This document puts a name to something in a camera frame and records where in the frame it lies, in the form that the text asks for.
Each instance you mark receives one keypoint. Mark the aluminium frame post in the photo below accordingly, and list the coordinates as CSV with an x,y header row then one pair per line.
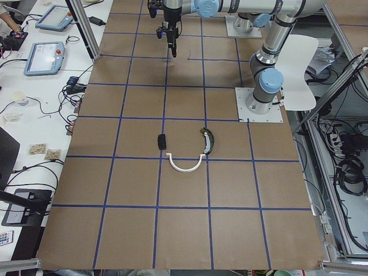
x,y
79,15

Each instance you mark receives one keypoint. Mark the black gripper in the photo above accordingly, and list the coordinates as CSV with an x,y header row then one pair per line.
x,y
170,17

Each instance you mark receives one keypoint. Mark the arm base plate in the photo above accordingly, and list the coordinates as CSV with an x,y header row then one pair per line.
x,y
250,110
238,26

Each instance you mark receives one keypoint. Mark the dark green curved part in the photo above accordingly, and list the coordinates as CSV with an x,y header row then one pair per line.
x,y
209,140

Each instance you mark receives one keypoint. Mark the blue teach pendant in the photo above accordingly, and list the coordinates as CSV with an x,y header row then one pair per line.
x,y
57,18
45,59

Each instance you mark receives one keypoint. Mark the small black plastic part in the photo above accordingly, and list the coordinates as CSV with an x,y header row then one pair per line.
x,y
162,145

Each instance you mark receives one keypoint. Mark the black power adapter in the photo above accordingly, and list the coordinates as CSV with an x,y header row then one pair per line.
x,y
96,21

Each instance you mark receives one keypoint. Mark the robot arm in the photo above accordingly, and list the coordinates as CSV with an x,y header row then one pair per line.
x,y
284,14

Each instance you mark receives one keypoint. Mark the white semicircular bracket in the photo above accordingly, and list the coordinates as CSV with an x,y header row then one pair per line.
x,y
185,166

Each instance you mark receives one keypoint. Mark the white chair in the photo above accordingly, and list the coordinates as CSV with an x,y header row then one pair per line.
x,y
293,60

